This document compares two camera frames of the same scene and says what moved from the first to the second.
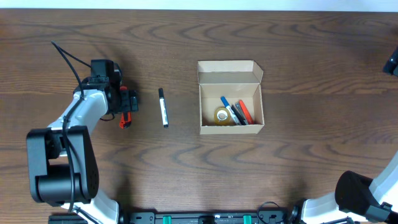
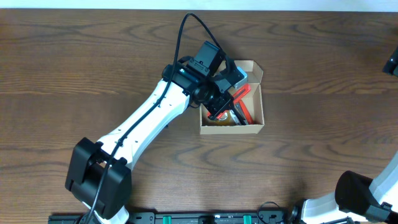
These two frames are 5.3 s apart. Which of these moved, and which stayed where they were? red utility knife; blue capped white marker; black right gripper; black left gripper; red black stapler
Moved: black left gripper; red utility knife
Stayed: red black stapler; black right gripper; blue capped white marker
